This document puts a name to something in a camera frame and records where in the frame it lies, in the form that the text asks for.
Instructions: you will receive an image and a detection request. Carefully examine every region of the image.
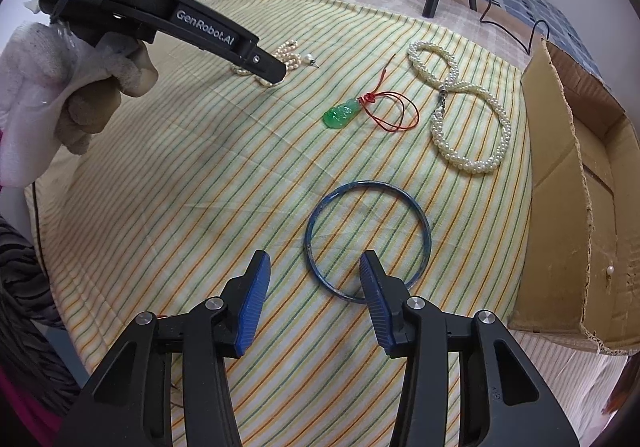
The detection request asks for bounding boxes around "blue bangle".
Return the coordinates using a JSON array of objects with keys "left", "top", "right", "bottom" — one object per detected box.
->
[{"left": 304, "top": 180, "right": 432, "bottom": 304}]

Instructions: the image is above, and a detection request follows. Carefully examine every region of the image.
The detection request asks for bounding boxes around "long braided pearl necklace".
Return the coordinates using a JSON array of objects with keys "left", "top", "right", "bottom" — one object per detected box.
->
[{"left": 407, "top": 40, "right": 512, "bottom": 174}]

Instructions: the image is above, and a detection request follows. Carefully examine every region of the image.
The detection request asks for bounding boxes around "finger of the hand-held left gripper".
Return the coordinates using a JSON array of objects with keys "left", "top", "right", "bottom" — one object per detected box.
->
[{"left": 227, "top": 37, "right": 290, "bottom": 89}]

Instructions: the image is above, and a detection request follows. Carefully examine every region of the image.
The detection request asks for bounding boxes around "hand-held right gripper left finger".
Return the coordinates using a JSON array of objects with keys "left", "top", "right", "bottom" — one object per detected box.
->
[{"left": 52, "top": 249, "right": 273, "bottom": 447}]

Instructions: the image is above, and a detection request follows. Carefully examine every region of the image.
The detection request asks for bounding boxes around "black power cable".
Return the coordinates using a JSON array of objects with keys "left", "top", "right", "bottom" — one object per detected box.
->
[{"left": 452, "top": 0, "right": 553, "bottom": 55}]

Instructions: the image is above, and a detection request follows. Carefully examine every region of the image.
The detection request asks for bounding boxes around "tan bed mat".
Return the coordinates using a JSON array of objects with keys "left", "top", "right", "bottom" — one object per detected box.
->
[{"left": 200, "top": 0, "right": 536, "bottom": 53}]

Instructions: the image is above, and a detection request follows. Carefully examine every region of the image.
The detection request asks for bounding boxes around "cardboard box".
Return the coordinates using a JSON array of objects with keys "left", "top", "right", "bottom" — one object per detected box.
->
[{"left": 507, "top": 38, "right": 640, "bottom": 357}]

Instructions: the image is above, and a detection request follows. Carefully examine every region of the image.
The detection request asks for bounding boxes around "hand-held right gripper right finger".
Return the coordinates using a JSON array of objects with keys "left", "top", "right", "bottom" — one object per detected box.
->
[{"left": 359, "top": 249, "right": 576, "bottom": 447}]

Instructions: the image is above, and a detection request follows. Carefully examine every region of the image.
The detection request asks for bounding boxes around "green jade pendant red cord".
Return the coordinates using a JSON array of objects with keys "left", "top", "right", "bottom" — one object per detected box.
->
[{"left": 322, "top": 54, "right": 421, "bottom": 133}]

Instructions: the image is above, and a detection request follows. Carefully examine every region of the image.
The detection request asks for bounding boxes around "person's left hand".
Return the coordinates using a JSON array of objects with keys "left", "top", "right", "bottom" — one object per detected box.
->
[{"left": 0, "top": 22, "right": 160, "bottom": 189}]

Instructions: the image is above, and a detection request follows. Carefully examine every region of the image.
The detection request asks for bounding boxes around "small pearl bracelet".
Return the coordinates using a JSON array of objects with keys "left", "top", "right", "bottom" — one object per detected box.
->
[{"left": 231, "top": 40, "right": 303, "bottom": 89}]

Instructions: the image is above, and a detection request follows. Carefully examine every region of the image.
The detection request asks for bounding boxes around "yellow green striped cloth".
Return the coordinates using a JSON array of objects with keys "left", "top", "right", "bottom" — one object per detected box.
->
[{"left": 25, "top": 0, "right": 626, "bottom": 447}]

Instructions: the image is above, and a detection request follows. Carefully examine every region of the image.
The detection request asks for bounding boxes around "dark striped garment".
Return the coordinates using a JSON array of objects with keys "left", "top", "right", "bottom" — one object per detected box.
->
[{"left": 0, "top": 214, "right": 83, "bottom": 420}]

